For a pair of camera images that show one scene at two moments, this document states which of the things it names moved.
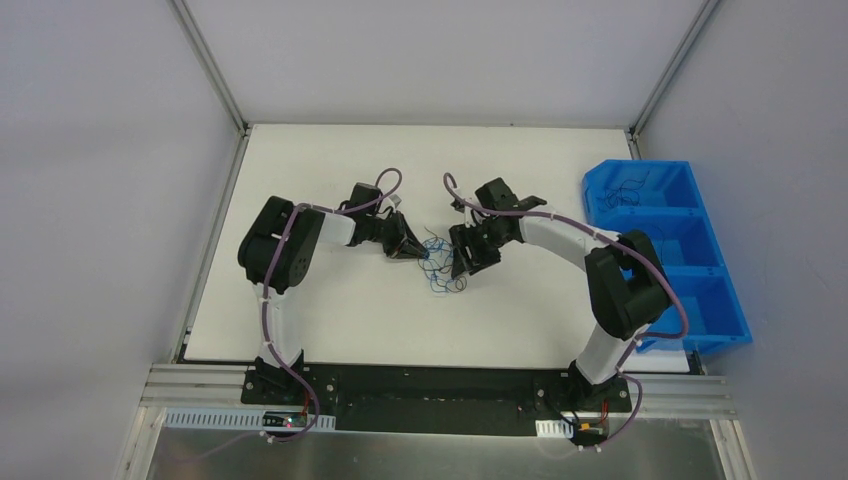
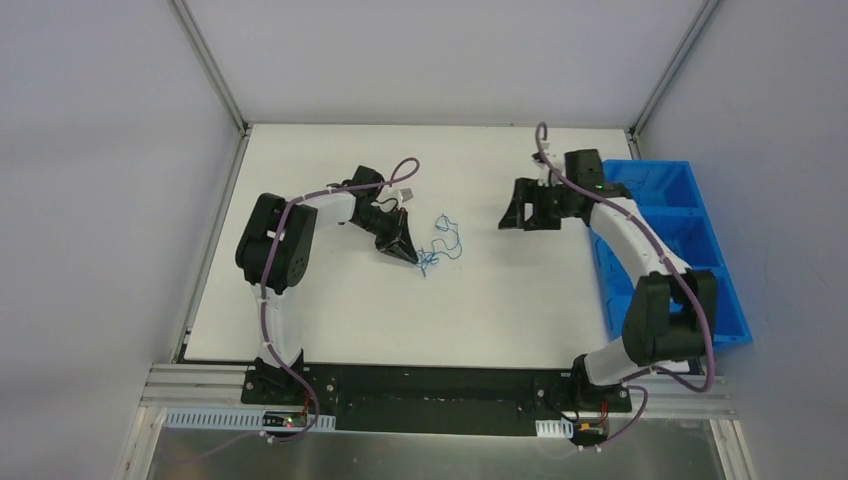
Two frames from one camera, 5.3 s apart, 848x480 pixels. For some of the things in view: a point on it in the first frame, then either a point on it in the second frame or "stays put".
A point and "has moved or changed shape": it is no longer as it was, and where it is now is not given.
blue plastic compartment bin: x=659 y=204 stays put
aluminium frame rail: x=197 y=386 stays put
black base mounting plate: x=441 y=399 stays put
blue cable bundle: x=435 y=260 has moved or changed shape
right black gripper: x=472 y=244 -> x=534 y=204
